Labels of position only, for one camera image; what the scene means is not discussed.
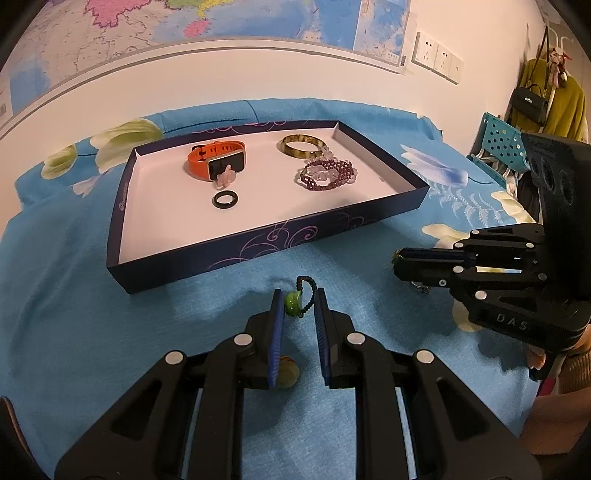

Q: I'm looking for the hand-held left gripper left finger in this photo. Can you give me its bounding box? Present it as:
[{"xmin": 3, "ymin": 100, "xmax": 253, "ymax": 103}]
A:
[{"xmin": 54, "ymin": 289, "xmax": 284, "ymax": 480}]

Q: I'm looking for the purple beaded bracelet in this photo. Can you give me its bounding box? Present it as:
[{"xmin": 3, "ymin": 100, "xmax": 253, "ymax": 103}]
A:
[{"xmin": 295, "ymin": 157, "xmax": 359, "ymax": 191}]

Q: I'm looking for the blue perforated plastic basket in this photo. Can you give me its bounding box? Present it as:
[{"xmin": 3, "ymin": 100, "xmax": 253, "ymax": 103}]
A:
[{"xmin": 468, "ymin": 112, "xmax": 532, "ymax": 186}]

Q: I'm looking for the pale crystal bead bracelet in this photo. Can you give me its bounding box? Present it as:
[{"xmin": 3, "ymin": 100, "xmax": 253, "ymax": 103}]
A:
[{"xmin": 302, "ymin": 145, "xmax": 359, "ymax": 186}]

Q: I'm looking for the orange smart watch band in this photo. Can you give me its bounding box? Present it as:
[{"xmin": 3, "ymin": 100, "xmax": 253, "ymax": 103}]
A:
[{"xmin": 187, "ymin": 140, "xmax": 247, "ymax": 182}]

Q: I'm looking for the navy cardboard box tray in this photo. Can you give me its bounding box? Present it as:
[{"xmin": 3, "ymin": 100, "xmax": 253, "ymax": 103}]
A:
[{"xmin": 106, "ymin": 120, "xmax": 430, "ymax": 295}]

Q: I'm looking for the green bead black hair tie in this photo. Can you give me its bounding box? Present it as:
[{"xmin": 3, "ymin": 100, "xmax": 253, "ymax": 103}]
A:
[{"xmin": 285, "ymin": 275, "xmax": 320, "ymax": 319}]

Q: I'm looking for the amber bangle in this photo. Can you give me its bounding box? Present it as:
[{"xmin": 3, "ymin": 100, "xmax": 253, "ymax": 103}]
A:
[{"xmin": 276, "ymin": 133, "xmax": 327, "ymax": 160}]

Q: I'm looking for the person's right forearm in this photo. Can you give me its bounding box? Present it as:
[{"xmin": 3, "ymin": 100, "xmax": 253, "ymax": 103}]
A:
[{"xmin": 526, "ymin": 353, "xmax": 591, "ymax": 457}]

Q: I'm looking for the blue floral cloth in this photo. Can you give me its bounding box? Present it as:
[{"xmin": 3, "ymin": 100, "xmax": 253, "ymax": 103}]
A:
[{"xmin": 0, "ymin": 98, "xmax": 550, "ymax": 480}]

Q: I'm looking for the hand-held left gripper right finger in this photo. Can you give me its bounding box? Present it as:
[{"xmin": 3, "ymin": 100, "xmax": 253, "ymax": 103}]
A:
[{"xmin": 314, "ymin": 286, "xmax": 543, "ymax": 480}]

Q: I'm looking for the person's right hand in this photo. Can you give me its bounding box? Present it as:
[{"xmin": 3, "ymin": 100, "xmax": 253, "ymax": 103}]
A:
[{"xmin": 526, "ymin": 323, "xmax": 591, "ymax": 371}]

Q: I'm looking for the olive green coat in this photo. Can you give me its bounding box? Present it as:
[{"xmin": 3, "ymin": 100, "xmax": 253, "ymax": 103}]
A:
[{"xmin": 521, "ymin": 57, "xmax": 588, "ymax": 145}]

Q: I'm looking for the black handbag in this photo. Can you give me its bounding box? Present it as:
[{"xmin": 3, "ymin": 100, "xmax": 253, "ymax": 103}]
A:
[{"xmin": 510, "ymin": 84, "xmax": 550, "ymax": 127}]

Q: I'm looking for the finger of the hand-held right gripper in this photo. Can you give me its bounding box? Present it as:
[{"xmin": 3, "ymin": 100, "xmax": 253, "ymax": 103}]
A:
[
  {"xmin": 393, "ymin": 224, "xmax": 546, "ymax": 267},
  {"xmin": 394, "ymin": 265, "xmax": 549, "ymax": 302}
]

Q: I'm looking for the colourful wall map poster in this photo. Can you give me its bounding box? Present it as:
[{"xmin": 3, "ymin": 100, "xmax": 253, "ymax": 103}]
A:
[{"xmin": 0, "ymin": 0, "xmax": 413, "ymax": 139}]

